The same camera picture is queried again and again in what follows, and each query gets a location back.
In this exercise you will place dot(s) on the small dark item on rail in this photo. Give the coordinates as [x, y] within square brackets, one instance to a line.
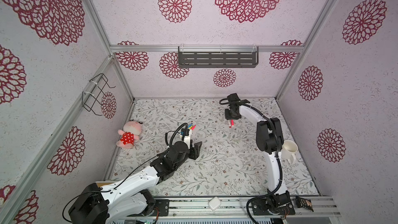
[304, 203]

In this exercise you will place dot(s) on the dark grey wall shelf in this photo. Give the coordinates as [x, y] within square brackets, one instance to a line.
[218, 58]

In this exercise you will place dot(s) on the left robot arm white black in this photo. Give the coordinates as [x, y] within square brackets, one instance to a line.
[131, 196]

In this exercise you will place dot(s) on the pink plush toy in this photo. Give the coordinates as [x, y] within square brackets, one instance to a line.
[129, 134]

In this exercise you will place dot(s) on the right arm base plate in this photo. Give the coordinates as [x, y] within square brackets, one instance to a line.
[278, 204]

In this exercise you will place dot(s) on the white ceramic mug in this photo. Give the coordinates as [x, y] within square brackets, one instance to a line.
[289, 150]

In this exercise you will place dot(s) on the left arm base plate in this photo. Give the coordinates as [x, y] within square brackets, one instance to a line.
[159, 209]

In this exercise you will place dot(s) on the blue highlighter pen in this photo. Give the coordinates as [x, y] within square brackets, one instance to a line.
[185, 130]

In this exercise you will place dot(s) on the white plastic clip on rail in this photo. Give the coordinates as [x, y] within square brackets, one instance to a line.
[214, 203]

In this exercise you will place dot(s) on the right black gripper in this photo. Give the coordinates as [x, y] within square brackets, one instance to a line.
[227, 115]

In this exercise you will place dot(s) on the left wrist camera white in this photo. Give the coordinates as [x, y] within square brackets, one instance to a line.
[187, 138]

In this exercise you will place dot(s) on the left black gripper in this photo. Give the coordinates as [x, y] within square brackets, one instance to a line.
[195, 150]

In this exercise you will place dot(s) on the black wire wall rack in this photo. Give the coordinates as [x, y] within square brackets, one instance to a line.
[100, 101]

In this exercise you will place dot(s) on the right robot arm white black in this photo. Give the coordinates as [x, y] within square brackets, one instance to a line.
[269, 139]

